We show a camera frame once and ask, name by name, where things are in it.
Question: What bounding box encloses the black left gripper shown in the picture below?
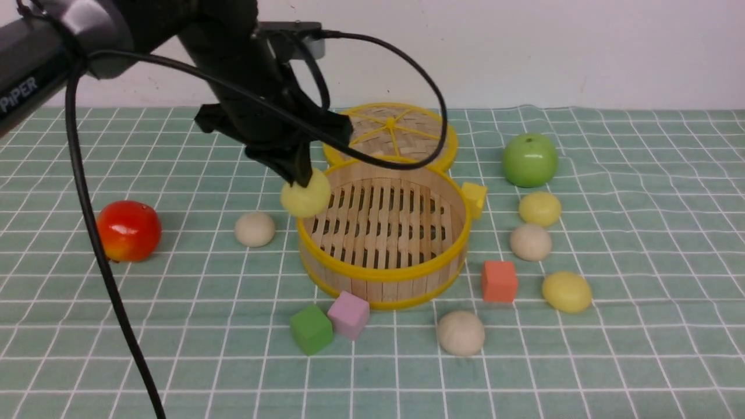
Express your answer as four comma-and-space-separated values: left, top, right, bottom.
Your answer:
178, 23, 352, 188

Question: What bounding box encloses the yellow bun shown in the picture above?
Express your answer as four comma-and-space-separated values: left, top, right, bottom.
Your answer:
542, 271, 593, 313
280, 168, 332, 218
518, 191, 562, 228

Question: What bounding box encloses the white bun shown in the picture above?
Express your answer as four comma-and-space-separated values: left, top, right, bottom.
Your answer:
510, 223, 553, 261
233, 211, 276, 247
437, 310, 486, 357

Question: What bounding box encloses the white bun front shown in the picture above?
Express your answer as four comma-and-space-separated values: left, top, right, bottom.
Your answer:
437, 310, 486, 357

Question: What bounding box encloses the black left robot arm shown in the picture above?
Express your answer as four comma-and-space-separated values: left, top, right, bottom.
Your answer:
1, 1, 352, 186

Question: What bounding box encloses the woven bamboo steamer lid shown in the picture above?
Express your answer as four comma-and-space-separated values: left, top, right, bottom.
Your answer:
341, 102, 442, 161

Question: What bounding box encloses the bamboo steamer tray yellow rim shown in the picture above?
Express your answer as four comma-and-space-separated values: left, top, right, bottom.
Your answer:
296, 160, 476, 310

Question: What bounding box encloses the pink cube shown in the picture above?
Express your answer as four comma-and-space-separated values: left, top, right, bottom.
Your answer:
327, 291, 370, 340

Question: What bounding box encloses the green cube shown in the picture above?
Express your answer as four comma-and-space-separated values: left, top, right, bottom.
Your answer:
289, 304, 334, 356

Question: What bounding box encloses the yellow cube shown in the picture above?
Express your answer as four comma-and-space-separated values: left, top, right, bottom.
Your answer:
461, 182, 488, 219

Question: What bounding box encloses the red pomegranate toy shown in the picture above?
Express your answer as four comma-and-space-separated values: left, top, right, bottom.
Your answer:
96, 201, 162, 262

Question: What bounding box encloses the green apple toy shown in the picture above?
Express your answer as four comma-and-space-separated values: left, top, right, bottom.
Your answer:
501, 133, 559, 188

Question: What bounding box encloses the orange cube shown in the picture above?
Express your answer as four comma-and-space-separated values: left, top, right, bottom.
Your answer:
481, 260, 519, 303

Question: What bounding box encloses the green checkered tablecloth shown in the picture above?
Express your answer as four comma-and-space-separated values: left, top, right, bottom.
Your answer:
0, 106, 745, 419

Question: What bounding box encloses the black cable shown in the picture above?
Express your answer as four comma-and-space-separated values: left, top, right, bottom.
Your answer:
65, 29, 449, 419

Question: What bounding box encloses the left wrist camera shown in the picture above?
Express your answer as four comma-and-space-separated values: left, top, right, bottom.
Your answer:
258, 21, 327, 62

